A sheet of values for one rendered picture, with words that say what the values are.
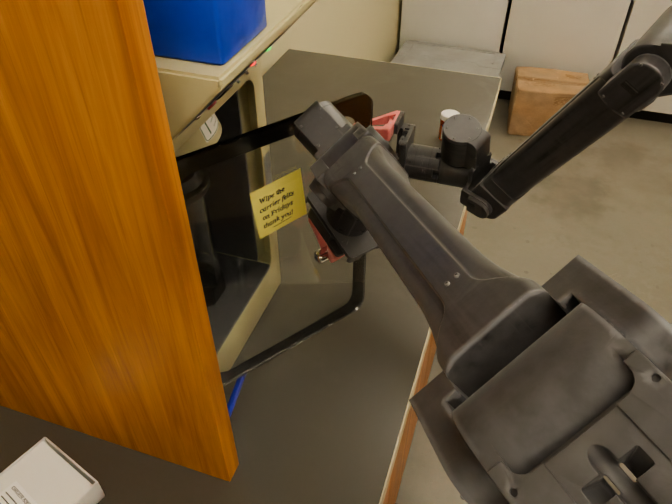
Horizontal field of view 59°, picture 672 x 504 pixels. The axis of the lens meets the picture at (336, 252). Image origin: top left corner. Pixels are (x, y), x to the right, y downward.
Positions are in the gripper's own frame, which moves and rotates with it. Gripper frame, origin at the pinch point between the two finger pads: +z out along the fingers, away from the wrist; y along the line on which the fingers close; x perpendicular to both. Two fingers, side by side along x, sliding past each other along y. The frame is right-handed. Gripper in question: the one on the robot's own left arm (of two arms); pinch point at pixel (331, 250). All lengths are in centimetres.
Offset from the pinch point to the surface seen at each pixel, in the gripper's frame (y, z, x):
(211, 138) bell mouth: -20.0, -4.8, -7.8
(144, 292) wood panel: -1.4, -10.5, -26.1
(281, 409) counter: 12.2, 23.1, -11.0
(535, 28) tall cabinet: -108, 129, 255
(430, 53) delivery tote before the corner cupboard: -134, 157, 209
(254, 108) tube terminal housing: -26.3, 0.8, 3.4
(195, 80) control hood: -10.1, -28.8, -16.6
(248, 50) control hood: -12.0, -28.5, -10.1
